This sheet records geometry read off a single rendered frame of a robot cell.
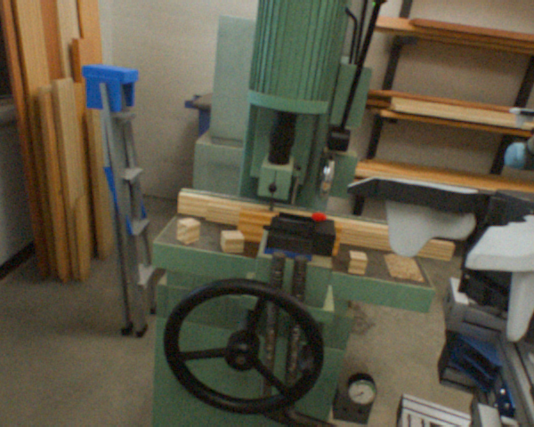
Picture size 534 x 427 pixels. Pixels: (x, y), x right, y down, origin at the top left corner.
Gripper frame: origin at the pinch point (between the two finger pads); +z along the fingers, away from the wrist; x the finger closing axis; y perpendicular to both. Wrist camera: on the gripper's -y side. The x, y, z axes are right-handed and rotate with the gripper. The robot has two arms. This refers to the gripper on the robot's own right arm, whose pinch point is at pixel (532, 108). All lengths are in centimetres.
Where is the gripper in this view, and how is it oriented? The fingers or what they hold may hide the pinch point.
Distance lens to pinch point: 173.7
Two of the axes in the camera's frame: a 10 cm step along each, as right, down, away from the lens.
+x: 10.0, 0.2, -0.5
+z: 0.6, -3.7, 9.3
